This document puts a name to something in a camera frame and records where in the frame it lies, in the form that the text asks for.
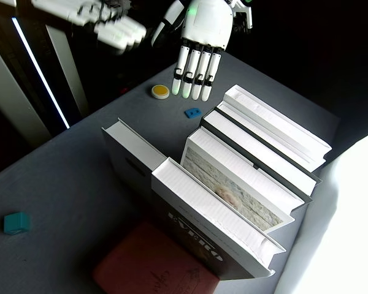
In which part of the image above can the yellow disc white rim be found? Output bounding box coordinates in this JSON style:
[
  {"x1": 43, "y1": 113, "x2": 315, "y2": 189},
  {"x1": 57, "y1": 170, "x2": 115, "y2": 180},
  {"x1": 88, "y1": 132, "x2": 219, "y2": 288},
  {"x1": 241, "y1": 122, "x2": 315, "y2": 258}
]
[{"x1": 150, "y1": 85, "x2": 171, "y2": 100}]

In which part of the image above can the white light strip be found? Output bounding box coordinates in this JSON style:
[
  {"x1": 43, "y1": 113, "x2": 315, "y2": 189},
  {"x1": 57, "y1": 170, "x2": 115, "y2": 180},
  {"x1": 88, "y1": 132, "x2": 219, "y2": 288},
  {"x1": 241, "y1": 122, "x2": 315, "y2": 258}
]
[{"x1": 11, "y1": 17, "x2": 71, "y2": 129}]

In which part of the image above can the grey book black label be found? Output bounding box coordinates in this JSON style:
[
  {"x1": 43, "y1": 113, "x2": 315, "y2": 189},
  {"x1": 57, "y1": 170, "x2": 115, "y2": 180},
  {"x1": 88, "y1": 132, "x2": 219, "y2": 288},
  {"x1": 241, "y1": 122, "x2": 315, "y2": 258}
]
[{"x1": 100, "y1": 118, "x2": 169, "y2": 217}]

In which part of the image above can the white panel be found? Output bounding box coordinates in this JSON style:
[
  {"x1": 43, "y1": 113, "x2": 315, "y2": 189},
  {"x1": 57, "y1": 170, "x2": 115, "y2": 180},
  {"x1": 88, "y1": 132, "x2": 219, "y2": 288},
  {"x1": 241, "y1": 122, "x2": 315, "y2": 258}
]
[{"x1": 0, "y1": 35, "x2": 52, "y2": 148}]

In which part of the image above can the grey table cloth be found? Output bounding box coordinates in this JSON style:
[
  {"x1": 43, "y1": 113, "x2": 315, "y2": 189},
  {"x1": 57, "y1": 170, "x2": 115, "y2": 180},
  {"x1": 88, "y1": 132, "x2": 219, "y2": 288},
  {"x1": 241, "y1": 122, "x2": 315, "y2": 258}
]
[{"x1": 0, "y1": 51, "x2": 368, "y2": 294}]

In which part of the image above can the white book photo cover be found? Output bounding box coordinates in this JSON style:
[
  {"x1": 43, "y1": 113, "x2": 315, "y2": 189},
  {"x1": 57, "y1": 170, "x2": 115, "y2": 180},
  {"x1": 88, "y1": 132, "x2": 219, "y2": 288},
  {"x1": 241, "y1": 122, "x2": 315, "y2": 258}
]
[{"x1": 180, "y1": 126, "x2": 305, "y2": 233}]

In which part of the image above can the white hardcover book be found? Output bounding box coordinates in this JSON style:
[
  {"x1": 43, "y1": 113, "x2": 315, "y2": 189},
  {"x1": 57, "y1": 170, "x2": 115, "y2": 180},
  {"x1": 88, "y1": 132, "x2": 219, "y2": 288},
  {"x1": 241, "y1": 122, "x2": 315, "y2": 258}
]
[
  {"x1": 215, "y1": 100, "x2": 326, "y2": 173},
  {"x1": 223, "y1": 84, "x2": 333, "y2": 165}
]

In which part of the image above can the Everest hardcover book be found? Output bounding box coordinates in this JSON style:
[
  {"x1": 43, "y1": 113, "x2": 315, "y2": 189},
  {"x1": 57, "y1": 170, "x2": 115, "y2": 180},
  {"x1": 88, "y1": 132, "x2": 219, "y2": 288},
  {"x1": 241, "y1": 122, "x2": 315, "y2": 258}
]
[{"x1": 151, "y1": 157, "x2": 286, "y2": 280}]

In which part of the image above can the dark grey hardcover book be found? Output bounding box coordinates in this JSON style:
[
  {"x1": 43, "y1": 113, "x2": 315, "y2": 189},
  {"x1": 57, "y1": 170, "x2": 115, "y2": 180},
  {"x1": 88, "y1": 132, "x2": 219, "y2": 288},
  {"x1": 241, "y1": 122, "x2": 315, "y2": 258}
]
[{"x1": 200, "y1": 109, "x2": 323, "y2": 205}]

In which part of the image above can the teal cube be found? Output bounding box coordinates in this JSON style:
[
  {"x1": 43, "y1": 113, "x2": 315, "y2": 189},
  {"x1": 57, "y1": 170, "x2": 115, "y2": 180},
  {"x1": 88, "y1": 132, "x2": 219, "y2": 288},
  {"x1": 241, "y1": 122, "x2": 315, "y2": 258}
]
[{"x1": 3, "y1": 211, "x2": 31, "y2": 236}]

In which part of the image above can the red embossed book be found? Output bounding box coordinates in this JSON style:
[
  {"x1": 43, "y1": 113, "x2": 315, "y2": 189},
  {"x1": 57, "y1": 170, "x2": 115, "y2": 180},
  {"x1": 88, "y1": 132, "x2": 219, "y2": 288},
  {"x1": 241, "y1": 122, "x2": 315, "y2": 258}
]
[{"x1": 91, "y1": 220, "x2": 221, "y2": 294}]

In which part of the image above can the white frame post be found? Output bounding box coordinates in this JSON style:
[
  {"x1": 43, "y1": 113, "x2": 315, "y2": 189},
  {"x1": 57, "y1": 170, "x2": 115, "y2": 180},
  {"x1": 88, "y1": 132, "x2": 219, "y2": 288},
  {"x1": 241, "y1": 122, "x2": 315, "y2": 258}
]
[{"x1": 45, "y1": 24, "x2": 90, "y2": 115}]

